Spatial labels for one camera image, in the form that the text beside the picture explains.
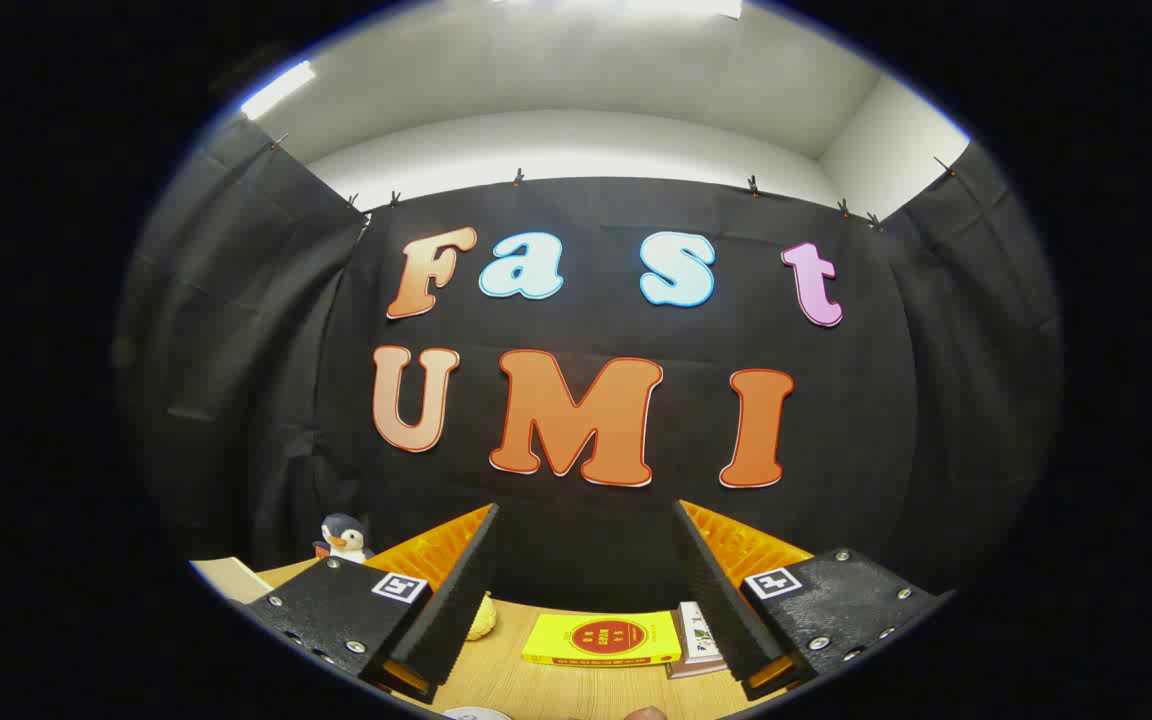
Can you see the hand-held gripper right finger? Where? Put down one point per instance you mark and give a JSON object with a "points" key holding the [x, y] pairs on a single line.
{"points": [[721, 600]]}

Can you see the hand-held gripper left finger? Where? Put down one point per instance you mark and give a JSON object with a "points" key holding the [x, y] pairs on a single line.
{"points": [[456, 600]]}

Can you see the white shoe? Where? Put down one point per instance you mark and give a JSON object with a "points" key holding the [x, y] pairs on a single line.
{"points": [[476, 714]]}

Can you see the cream fabric storage box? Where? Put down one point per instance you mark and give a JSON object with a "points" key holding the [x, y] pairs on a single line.
{"points": [[231, 578]]}

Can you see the yellow round plush bun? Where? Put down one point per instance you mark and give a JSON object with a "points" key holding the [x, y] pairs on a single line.
{"points": [[481, 618]]}

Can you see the white illustrated cover book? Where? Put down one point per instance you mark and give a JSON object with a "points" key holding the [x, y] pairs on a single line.
{"points": [[699, 632]]}

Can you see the thin dark cover book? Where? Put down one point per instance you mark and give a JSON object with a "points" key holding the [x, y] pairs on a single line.
{"points": [[691, 668]]}

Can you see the yellow book red circle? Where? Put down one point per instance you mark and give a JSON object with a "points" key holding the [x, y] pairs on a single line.
{"points": [[601, 638]]}

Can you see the blue white penguin plush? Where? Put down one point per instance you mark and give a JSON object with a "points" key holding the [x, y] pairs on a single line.
{"points": [[344, 540]]}

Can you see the ceiling light panel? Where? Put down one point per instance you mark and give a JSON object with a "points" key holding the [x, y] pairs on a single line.
{"points": [[278, 88]]}

